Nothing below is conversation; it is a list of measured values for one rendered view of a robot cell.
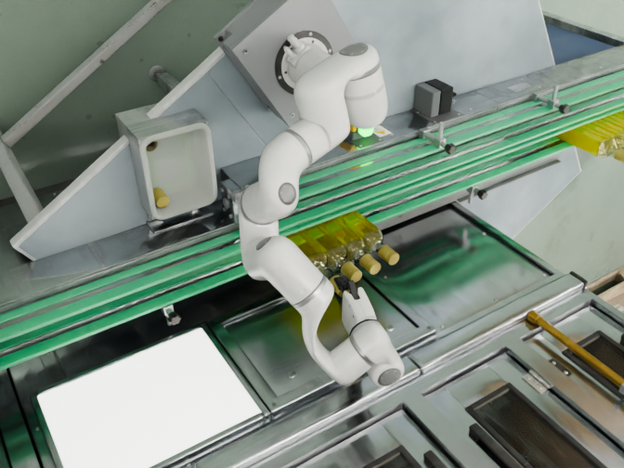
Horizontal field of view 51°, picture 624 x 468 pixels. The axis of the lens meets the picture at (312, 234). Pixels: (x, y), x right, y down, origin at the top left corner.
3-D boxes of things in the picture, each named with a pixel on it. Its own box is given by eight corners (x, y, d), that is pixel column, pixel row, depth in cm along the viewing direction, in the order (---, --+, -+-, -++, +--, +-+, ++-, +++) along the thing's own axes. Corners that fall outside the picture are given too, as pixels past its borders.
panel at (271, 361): (31, 402, 149) (74, 521, 126) (27, 393, 147) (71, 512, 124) (357, 266, 188) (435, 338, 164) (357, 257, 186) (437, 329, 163)
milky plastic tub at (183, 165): (141, 206, 166) (153, 223, 160) (125, 125, 153) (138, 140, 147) (204, 187, 173) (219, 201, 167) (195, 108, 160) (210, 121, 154)
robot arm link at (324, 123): (287, 158, 136) (266, 89, 126) (367, 101, 145) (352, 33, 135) (318, 172, 130) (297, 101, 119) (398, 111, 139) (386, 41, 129)
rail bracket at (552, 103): (527, 99, 209) (561, 115, 200) (532, 78, 205) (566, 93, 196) (537, 97, 211) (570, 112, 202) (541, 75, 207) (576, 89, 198)
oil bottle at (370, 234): (323, 218, 185) (369, 258, 171) (323, 201, 182) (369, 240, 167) (340, 212, 188) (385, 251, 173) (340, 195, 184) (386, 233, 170)
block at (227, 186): (220, 213, 173) (232, 226, 168) (217, 181, 167) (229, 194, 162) (232, 208, 174) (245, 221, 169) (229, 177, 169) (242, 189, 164)
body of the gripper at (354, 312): (382, 348, 147) (364, 316, 156) (384, 315, 142) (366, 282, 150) (350, 357, 146) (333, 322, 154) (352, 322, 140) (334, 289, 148)
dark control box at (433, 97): (412, 108, 201) (430, 118, 195) (414, 83, 196) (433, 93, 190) (433, 101, 204) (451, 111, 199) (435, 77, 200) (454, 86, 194)
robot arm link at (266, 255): (354, 243, 129) (320, 249, 142) (281, 162, 124) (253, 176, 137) (302, 305, 123) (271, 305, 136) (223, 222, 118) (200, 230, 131)
